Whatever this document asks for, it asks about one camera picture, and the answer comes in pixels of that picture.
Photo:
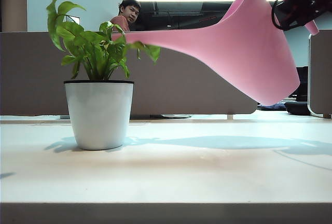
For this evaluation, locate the green leafy plant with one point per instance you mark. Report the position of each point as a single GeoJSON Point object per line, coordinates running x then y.
{"type": "Point", "coordinates": [90, 53]}

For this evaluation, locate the pink plastic watering can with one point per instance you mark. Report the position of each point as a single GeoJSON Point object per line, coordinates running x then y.
{"type": "Point", "coordinates": [246, 53]}

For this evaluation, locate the white plant pot black rim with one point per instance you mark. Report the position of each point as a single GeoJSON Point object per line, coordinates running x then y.
{"type": "Point", "coordinates": [98, 115]}

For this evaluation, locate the person in red shirt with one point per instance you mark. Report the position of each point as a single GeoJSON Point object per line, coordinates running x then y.
{"type": "Point", "coordinates": [129, 14]}

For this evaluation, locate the black computer monitor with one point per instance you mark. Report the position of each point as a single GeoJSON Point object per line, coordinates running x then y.
{"type": "Point", "coordinates": [303, 84]}

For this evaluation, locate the long brown desk partition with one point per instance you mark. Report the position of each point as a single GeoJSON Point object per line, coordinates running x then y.
{"type": "Point", "coordinates": [31, 78]}

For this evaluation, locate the black rounded bag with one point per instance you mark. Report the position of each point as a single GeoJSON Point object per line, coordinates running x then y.
{"type": "Point", "coordinates": [297, 108]}

